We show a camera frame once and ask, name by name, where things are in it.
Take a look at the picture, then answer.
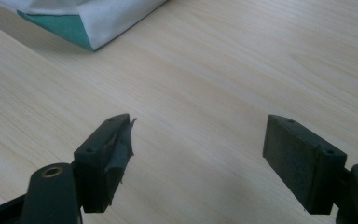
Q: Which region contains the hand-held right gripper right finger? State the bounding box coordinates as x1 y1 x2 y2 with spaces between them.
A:
262 114 348 216

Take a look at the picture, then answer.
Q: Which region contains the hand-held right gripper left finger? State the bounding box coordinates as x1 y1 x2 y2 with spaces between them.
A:
74 113 137 215

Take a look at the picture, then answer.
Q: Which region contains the white and green tote bag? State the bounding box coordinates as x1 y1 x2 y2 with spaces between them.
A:
0 0 169 52

